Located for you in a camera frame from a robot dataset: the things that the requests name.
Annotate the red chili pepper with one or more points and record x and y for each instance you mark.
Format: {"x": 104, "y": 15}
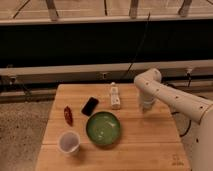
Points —
{"x": 68, "y": 116}

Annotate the black smartphone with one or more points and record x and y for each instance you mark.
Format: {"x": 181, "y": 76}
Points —
{"x": 89, "y": 106}

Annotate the clear plastic cup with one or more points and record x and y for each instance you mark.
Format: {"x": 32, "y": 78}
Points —
{"x": 69, "y": 143}

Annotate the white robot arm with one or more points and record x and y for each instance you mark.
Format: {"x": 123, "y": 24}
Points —
{"x": 198, "y": 109}

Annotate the green bowl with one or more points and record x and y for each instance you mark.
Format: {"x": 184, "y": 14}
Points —
{"x": 103, "y": 128}

